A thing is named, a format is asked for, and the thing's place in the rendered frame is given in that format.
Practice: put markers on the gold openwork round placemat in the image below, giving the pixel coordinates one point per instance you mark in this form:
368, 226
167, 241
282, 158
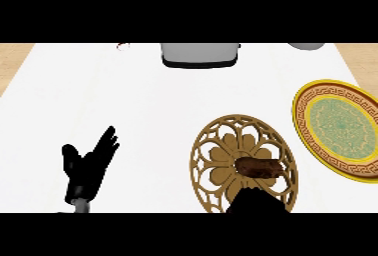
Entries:
216, 163

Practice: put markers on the grey appliance with black base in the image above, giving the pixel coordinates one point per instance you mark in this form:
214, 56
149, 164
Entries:
200, 55

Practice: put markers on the grey rounded object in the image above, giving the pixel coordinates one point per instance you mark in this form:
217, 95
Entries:
306, 46

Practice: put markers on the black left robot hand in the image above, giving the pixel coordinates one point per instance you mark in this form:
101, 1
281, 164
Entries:
89, 166

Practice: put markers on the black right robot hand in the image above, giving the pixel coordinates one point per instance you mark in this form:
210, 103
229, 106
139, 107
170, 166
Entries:
256, 201

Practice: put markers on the brown chocolate cupcake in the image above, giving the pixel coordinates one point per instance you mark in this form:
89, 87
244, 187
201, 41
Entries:
259, 167

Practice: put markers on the yellow rimmed patterned plate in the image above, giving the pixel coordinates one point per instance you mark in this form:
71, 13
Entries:
341, 130

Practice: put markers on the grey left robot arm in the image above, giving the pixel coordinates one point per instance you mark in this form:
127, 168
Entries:
81, 206

